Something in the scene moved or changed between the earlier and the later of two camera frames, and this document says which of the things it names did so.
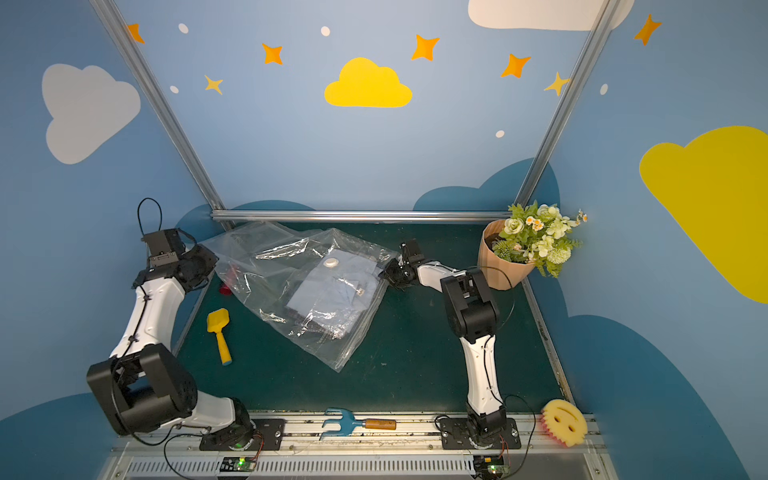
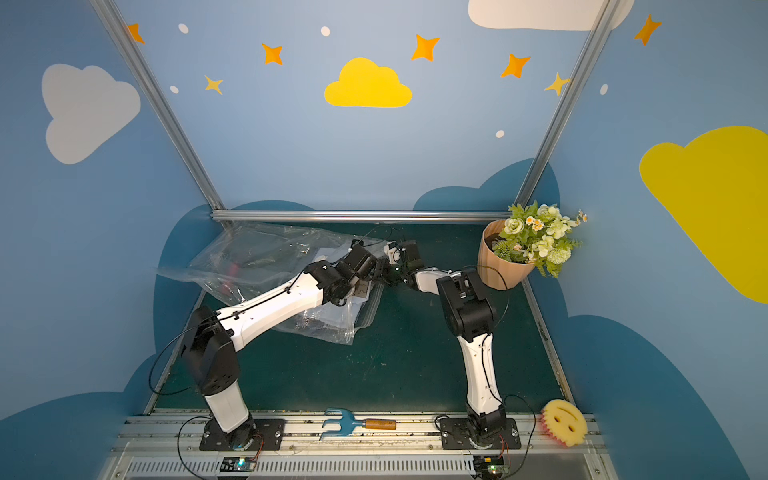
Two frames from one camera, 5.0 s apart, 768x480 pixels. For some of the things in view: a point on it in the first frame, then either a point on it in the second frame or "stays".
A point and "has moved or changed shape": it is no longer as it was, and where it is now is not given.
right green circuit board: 489,466 stays
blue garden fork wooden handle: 348,422 stays
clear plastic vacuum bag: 319,288 has moved or changed shape
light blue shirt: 337,289 stays
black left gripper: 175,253 -> 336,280
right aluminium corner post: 567,104 stays
